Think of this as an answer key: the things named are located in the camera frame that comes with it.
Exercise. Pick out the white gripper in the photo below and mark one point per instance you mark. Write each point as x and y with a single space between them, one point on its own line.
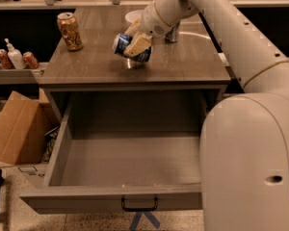
150 22

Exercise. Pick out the blue pepsi can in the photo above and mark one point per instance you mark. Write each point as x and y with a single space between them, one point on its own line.
122 41

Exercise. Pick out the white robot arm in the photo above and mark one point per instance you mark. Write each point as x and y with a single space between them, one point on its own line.
244 142

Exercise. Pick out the silver blue energy can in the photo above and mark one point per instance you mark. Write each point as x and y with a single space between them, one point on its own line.
173 35

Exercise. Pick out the grey cabinet with counter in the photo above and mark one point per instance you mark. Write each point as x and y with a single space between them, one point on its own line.
169 82

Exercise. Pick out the gold patterned drink can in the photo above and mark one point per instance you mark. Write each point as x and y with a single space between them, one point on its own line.
68 26

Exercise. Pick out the red can right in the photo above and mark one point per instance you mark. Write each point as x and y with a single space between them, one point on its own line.
31 60

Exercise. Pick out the red can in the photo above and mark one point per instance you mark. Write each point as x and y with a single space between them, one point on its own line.
4 59
31 60

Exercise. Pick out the grey open top drawer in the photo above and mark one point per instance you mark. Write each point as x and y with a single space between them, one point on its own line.
96 162

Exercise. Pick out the red can left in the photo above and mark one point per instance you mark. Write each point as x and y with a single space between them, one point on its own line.
4 59

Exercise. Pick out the white ceramic bowl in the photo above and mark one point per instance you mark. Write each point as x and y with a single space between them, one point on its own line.
133 17

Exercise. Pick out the white pump bottle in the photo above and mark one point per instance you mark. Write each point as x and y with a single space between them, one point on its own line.
15 56

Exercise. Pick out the grey side shelf left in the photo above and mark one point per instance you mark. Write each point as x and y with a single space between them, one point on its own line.
21 76

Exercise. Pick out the brown cardboard box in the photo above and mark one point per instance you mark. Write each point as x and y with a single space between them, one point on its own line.
24 122

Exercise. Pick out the black drawer handle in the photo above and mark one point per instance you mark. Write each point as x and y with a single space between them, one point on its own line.
139 204

